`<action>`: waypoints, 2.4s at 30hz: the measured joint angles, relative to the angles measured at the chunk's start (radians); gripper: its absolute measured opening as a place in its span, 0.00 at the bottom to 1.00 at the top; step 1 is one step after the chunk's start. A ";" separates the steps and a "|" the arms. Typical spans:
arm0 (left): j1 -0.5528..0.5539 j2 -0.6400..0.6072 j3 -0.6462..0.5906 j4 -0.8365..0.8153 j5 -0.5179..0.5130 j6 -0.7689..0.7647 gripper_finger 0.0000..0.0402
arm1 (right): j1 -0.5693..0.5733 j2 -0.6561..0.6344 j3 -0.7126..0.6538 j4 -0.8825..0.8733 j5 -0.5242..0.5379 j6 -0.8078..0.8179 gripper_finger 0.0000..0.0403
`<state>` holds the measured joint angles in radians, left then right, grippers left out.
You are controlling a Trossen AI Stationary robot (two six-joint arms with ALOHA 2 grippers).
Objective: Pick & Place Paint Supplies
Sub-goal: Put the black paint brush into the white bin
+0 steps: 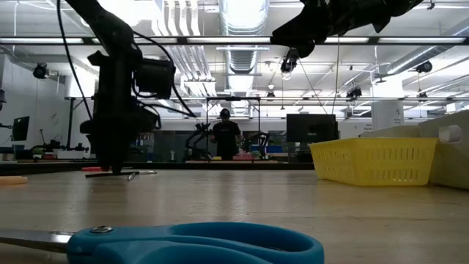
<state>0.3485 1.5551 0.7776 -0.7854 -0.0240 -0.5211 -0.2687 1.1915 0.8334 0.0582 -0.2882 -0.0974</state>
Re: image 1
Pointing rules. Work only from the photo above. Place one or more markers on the black ceiling spotlight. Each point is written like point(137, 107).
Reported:
point(287, 66)
point(424, 67)
point(40, 71)
point(354, 93)

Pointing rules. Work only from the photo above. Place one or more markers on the white plastic basket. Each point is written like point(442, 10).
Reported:
point(395, 132)

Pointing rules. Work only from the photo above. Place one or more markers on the black background robot arm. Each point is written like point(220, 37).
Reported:
point(261, 138)
point(202, 128)

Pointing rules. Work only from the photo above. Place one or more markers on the yellow plastic basket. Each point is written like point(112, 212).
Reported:
point(373, 143)

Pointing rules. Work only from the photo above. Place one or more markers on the small black monitor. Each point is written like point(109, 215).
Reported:
point(21, 128)

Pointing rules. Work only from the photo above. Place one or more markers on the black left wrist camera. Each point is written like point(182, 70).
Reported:
point(155, 78)

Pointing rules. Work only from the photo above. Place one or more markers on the silver ventilation duct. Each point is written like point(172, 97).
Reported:
point(243, 18)

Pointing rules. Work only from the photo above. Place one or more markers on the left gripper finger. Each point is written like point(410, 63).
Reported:
point(111, 157)

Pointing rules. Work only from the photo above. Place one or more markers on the black background rig frame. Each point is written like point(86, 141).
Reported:
point(234, 98)

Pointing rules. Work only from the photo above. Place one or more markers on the grey plastic basket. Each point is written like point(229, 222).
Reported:
point(450, 165)

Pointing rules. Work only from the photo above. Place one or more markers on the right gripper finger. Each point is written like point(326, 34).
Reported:
point(297, 31)
point(305, 50)

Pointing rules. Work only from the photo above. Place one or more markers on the large black monitor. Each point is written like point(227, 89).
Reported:
point(311, 126)

